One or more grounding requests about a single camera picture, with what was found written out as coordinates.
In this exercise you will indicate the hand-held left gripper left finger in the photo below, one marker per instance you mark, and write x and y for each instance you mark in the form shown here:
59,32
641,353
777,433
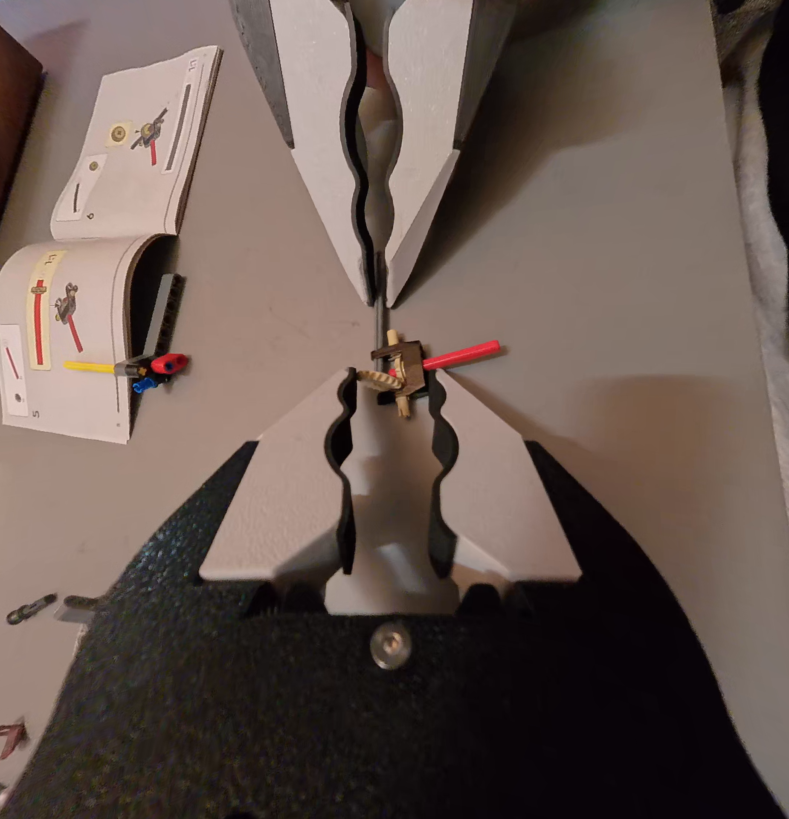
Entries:
279,499

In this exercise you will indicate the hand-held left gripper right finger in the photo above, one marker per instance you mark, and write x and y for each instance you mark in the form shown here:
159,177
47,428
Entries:
503,499

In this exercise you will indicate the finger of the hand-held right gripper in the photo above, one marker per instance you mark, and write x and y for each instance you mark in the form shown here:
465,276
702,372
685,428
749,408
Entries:
311,96
433,96

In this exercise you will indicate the tan lego gear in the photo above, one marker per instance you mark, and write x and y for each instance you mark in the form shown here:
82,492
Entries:
376,382

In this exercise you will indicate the black lego frame assembly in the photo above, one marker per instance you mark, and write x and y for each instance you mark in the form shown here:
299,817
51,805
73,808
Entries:
410,352

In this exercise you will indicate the dark grey lego axle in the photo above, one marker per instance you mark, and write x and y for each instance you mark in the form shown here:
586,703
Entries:
379,320

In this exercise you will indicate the grey beam lego assembly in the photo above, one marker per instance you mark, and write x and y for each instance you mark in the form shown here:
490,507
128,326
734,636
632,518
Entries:
161,320

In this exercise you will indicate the black lego pin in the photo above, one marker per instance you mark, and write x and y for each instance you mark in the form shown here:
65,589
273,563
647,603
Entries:
30,609

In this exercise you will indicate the dark red lego piece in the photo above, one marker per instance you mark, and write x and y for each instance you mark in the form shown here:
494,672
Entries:
10,736

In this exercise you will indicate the open instruction booklet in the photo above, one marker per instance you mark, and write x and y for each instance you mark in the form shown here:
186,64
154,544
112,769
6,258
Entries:
94,294

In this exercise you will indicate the brown wooden furniture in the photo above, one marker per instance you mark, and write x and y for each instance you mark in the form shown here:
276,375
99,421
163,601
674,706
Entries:
4,128

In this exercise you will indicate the grey fuzzy cloth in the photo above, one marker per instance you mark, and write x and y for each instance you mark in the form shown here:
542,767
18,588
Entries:
753,224

